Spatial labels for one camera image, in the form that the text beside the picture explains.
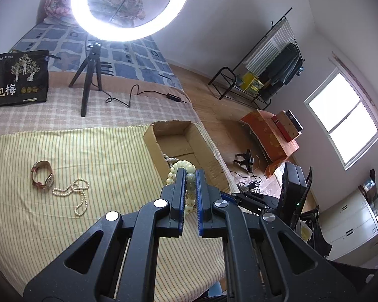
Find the yellow striped sheet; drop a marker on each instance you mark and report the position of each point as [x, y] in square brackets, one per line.
[82, 242]

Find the black printed bag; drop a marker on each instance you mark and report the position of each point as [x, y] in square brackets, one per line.
[17, 77]

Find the blue patterned blanket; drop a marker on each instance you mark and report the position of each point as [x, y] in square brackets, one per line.
[129, 56]

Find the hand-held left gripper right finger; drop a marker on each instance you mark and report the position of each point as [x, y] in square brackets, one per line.
[200, 195]

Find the black office chair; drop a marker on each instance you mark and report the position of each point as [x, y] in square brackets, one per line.
[294, 188]

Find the window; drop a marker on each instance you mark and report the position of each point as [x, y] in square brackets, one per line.
[343, 122]

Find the floral pillow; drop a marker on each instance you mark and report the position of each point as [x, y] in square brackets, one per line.
[58, 4]

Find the white cabinet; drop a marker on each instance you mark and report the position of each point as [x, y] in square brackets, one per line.
[346, 220]

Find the yellow box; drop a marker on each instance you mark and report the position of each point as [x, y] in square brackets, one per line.
[251, 82]

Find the black gadget on floor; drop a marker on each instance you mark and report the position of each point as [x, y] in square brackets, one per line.
[245, 159]

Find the striped hanging cloth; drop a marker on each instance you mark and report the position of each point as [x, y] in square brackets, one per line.
[267, 45]

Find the black clothes rack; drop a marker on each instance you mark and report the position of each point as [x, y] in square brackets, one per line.
[239, 69]

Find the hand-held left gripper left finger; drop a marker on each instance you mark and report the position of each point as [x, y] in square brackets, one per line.
[179, 192]

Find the black tripod stand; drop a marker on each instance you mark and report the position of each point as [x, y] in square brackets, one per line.
[89, 69]

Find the cardboard box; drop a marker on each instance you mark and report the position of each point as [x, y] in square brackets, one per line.
[182, 151]

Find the orange patterned board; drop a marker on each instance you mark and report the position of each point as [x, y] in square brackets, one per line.
[271, 135]

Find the dark hanging clothes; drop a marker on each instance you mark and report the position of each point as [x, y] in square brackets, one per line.
[283, 66]

